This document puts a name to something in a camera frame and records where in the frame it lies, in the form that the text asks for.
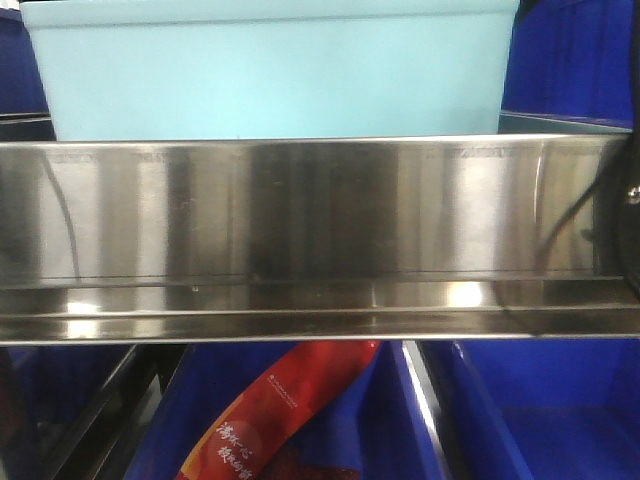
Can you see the light blue plastic bin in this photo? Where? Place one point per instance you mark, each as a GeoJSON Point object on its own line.
{"type": "Point", "coordinates": [169, 70]}

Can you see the dark blue bin lower middle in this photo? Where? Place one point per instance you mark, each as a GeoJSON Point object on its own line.
{"type": "Point", "coordinates": [374, 430]}

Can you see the dark blue bin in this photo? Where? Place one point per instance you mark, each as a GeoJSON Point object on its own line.
{"type": "Point", "coordinates": [571, 59]}
{"type": "Point", "coordinates": [374, 430]}
{"type": "Point", "coordinates": [541, 409]}
{"type": "Point", "coordinates": [21, 87]}

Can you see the dark blue bin lower right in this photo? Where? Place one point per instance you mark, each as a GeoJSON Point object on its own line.
{"type": "Point", "coordinates": [541, 409]}

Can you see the dark blue bin upper right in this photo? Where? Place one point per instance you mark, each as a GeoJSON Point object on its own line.
{"type": "Point", "coordinates": [571, 59]}

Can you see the dark blue bin upper left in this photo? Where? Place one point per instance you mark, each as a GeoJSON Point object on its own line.
{"type": "Point", "coordinates": [21, 87]}

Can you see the red snack package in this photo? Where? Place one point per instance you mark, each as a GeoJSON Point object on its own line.
{"type": "Point", "coordinates": [261, 419]}

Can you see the steel shelf divider lower left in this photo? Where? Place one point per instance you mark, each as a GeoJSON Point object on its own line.
{"type": "Point", "coordinates": [88, 405]}

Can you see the stainless steel shelf rail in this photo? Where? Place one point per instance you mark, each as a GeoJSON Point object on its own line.
{"type": "Point", "coordinates": [498, 236]}

